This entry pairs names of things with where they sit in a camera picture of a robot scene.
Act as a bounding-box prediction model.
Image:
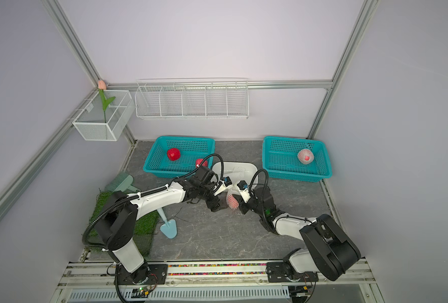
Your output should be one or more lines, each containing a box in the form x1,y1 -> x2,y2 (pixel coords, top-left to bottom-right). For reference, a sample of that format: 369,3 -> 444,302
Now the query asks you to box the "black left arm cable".
170,153 -> 225,183

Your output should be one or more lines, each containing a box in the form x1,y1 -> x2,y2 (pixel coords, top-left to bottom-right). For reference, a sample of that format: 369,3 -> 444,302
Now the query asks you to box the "teal plastic basket left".
143,136 -> 215,178

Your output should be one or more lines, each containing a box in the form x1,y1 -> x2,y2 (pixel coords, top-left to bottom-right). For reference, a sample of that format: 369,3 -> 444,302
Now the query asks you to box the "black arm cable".
170,153 -> 225,183
248,168 -> 270,198

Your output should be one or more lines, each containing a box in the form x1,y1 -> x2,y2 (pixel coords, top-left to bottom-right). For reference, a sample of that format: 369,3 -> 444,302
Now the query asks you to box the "white slotted cable duct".
66,286 -> 291,302

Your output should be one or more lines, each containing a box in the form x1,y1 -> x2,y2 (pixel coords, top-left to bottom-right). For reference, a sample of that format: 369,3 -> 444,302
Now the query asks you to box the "aluminium frame post right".
307,0 -> 380,139

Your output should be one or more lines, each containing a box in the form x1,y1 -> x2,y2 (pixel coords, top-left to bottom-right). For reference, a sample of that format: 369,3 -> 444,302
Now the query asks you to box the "green artificial grass mat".
89,191 -> 160,257

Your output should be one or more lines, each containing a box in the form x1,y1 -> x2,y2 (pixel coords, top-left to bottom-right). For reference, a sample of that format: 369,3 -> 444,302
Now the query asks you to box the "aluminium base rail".
57,259 -> 376,290

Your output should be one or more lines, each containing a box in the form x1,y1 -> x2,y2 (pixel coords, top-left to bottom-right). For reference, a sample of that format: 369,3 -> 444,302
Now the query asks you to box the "teal plastic basket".
143,136 -> 215,178
262,136 -> 332,183

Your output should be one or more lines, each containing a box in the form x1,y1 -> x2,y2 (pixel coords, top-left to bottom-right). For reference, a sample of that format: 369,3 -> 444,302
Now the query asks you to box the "artificial pink tulip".
98,80 -> 115,123

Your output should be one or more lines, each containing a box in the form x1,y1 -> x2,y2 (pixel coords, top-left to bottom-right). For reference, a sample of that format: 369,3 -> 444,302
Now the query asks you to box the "white wire shelf long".
135,78 -> 250,120

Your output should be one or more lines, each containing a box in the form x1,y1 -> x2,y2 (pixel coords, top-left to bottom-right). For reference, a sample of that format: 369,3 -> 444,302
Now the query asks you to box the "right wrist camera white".
237,180 -> 251,203

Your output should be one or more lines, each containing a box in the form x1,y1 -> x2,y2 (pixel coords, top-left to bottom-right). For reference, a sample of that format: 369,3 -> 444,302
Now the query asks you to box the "teal plastic basket right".
262,136 -> 332,183

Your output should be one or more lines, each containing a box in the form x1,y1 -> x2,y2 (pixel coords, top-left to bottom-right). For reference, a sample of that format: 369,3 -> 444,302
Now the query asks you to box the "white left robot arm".
82,173 -> 231,284

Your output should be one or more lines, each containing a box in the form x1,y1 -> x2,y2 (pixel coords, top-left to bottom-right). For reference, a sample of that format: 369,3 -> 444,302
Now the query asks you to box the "aluminium frame bar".
107,78 -> 333,91
0,88 -> 96,222

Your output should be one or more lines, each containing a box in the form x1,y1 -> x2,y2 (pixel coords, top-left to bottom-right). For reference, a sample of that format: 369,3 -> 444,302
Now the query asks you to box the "aluminium frame post left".
41,0 -> 100,87

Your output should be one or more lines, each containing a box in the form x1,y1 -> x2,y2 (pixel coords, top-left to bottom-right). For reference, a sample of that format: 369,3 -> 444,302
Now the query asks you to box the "white plastic tub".
223,162 -> 258,191

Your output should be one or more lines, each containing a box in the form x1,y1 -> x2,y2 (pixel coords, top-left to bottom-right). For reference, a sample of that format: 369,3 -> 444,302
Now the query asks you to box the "aluminium frame bar back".
107,78 -> 333,91

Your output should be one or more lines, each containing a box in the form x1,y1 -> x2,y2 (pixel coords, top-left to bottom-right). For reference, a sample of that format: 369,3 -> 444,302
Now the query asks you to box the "white wire basket small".
72,90 -> 136,141

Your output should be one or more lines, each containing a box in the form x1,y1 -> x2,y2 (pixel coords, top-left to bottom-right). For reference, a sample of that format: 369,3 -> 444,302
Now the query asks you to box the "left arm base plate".
115,263 -> 168,285

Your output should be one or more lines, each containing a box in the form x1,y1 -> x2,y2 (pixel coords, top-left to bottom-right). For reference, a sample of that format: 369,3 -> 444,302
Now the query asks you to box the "pale green brush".
105,172 -> 140,193

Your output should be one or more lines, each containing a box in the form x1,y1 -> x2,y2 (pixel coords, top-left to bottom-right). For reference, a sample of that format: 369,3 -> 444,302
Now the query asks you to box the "aluminium frame post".
307,0 -> 380,139
41,0 -> 100,87

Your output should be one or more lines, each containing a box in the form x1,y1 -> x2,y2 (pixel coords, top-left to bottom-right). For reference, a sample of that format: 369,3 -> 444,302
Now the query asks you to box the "aluminium frame bar left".
0,88 -> 96,222

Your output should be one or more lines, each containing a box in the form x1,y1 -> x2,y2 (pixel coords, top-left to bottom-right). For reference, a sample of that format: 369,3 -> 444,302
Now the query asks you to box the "light blue plastic trowel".
157,208 -> 178,239

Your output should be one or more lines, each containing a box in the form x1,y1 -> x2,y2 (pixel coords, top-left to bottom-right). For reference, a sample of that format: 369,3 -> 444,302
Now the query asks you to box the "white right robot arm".
234,184 -> 362,281

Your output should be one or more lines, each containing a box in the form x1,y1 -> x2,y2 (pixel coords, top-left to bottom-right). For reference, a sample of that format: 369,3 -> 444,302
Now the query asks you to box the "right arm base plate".
266,261 -> 319,283

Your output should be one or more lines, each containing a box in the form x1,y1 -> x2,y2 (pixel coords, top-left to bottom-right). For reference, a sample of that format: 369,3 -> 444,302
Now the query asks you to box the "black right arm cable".
248,168 -> 270,198

